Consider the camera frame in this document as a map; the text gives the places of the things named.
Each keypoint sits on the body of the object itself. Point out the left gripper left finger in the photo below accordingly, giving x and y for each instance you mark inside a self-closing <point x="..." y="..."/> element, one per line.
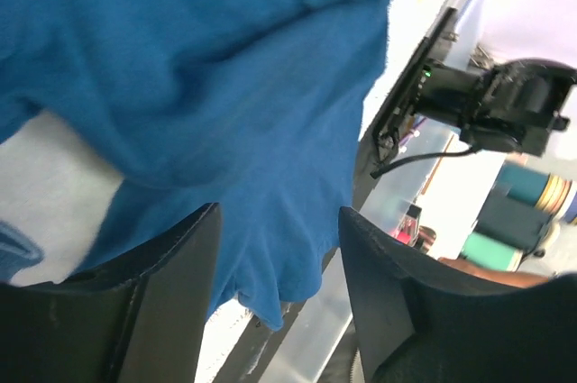
<point x="137" y="318"/>

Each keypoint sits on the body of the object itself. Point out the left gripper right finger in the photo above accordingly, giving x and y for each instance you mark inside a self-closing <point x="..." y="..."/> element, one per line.
<point x="418" y="320"/>

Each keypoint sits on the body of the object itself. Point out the blue t shirt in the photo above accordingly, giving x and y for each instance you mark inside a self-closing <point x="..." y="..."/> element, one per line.
<point x="253" y="104"/>

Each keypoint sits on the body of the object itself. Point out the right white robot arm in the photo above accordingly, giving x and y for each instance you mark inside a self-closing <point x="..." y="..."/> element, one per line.
<point x="512" y="107"/>

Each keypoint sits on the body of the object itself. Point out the floral table mat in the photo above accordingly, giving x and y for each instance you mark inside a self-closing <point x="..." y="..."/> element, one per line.
<point x="55" y="194"/>

